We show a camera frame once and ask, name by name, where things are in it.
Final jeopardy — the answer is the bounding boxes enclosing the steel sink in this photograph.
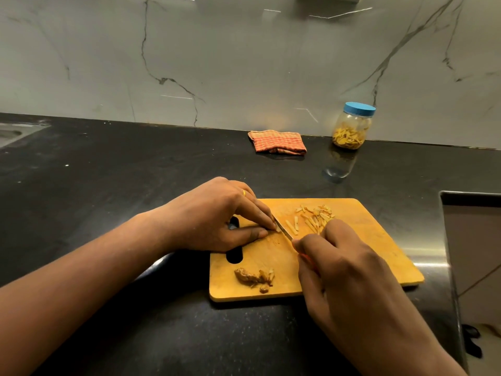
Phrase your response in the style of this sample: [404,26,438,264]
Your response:
[0,121,52,150]

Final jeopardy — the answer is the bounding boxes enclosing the black cabinet handle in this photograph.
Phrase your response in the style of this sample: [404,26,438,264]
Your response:
[461,324,484,360]

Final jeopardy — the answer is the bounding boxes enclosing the blue jar lid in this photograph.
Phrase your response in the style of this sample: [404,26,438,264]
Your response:
[343,101,377,118]

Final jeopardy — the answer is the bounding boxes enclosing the wooden cutting board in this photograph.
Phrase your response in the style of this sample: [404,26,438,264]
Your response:
[208,197,425,303]

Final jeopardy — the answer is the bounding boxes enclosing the red handled knife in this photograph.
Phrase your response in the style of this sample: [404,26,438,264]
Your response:
[271,214,314,267]

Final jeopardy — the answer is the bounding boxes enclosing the blue-lidded plastic jar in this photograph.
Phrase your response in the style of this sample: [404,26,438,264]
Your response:
[331,101,377,151]

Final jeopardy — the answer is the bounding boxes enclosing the beige cabinet door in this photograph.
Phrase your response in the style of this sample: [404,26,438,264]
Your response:
[439,190,501,327]

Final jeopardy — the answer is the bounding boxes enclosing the person's right hand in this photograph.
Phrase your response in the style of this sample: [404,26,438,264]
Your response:
[291,219,447,376]

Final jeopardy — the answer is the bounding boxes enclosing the orange checked cloth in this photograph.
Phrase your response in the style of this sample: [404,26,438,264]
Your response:
[247,130,308,156]

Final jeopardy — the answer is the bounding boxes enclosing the knobby ginger piece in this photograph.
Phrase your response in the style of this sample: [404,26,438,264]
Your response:
[234,268,259,288]

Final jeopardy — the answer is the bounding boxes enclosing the person's left hand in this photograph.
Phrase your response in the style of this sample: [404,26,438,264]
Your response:
[150,177,278,253]

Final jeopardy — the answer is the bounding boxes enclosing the person's left forearm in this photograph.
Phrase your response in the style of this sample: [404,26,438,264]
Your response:
[0,211,179,376]

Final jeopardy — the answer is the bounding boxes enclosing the chopped ginger strips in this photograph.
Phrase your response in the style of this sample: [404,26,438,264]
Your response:
[285,204,336,236]

